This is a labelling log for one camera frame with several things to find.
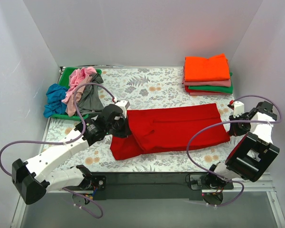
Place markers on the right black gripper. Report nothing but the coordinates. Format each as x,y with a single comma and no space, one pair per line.
234,128

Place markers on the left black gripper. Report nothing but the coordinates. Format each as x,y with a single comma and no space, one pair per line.
123,129

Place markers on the red t shirt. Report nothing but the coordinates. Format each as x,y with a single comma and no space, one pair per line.
189,90
163,130

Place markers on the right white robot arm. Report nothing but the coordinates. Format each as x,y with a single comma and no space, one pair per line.
255,151

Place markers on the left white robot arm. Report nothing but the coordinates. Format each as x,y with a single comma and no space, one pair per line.
36,176

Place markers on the grey t shirt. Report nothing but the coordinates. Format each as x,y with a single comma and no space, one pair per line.
89,100

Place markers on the folded green t shirt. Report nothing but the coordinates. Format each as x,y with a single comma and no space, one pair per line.
212,89

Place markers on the floral table mat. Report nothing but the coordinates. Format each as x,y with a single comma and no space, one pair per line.
150,88

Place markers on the folded light pink t shirt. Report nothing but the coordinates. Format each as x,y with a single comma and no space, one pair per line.
206,93

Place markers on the blue t shirt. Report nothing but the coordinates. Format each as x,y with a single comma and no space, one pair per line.
55,94

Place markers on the green plastic tray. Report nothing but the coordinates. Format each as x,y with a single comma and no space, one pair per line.
70,79

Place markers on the folded orange t shirt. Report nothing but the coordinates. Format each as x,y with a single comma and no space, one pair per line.
204,69

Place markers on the folded red t shirt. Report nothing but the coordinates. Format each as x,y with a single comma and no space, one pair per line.
189,90

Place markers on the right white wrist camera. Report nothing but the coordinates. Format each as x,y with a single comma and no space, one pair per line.
237,107

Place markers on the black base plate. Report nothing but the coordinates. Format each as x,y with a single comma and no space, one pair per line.
156,185

